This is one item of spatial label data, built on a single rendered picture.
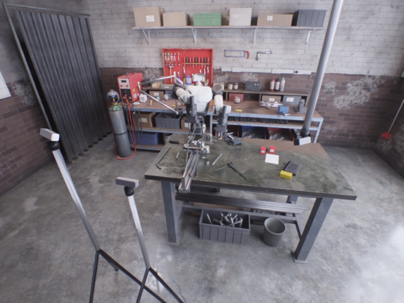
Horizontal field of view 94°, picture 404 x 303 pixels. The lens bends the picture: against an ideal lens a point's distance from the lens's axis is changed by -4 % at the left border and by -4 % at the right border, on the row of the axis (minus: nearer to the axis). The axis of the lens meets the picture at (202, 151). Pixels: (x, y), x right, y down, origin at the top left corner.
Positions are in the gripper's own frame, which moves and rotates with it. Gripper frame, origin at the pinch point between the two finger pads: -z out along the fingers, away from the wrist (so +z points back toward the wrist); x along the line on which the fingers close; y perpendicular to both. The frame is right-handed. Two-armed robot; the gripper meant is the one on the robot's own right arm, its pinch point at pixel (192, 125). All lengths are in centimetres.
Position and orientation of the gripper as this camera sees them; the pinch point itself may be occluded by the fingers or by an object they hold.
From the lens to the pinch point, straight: 171.2
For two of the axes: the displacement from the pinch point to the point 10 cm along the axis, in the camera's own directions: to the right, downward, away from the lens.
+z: 0.0, -8.5, -5.2
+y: -1.9, 5.1, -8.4
